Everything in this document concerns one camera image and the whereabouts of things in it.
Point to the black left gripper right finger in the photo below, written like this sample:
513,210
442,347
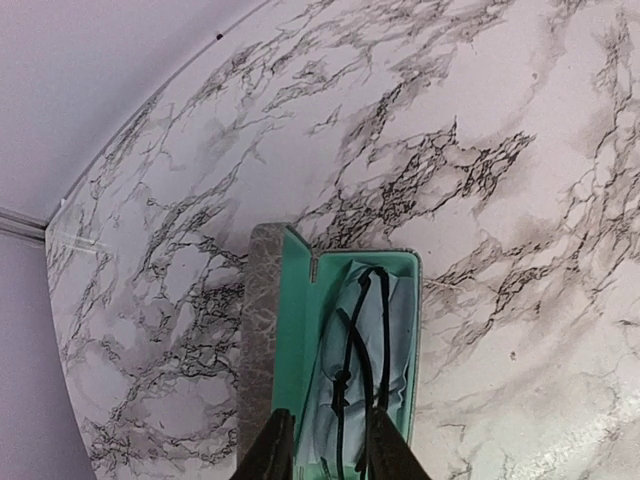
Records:
389,456

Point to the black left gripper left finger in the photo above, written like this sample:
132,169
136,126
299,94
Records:
272,453

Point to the thin wire-frame glasses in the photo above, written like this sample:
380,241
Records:
355,342

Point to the light blue cleaning cloth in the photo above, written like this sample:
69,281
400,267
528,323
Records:
316,451

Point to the grey marbled glasses case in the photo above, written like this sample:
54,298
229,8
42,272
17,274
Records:
289,288

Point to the aluminium frame post left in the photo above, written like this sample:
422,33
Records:
19,225

